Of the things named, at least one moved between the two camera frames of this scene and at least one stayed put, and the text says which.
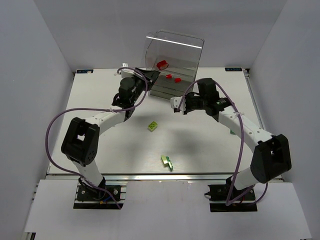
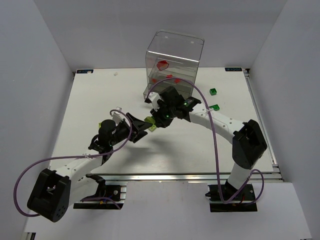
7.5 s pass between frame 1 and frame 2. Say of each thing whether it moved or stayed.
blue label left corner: stayed
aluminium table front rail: stayed
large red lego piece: stayed
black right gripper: moved
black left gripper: moved
